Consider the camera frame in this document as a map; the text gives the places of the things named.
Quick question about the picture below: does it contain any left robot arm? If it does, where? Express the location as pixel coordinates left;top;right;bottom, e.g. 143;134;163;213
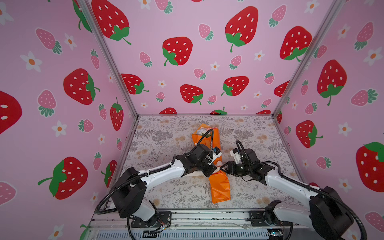
94;144;222;222

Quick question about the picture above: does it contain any orange wrapping paper sheet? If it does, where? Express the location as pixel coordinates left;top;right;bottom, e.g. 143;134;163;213
192;124;231;204

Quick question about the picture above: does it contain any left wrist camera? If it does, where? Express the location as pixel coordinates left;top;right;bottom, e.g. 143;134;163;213
212;147;222;162

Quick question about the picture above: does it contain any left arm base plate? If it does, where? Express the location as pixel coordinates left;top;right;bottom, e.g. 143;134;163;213
130;211;172;228

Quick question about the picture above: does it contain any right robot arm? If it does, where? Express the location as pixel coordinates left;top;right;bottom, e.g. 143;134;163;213
220;149;368;240

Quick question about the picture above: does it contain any aluminium front rail frame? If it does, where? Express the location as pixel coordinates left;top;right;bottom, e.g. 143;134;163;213
84;209;321;240

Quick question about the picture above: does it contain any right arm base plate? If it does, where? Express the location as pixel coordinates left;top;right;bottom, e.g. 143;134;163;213
247;210;291;227

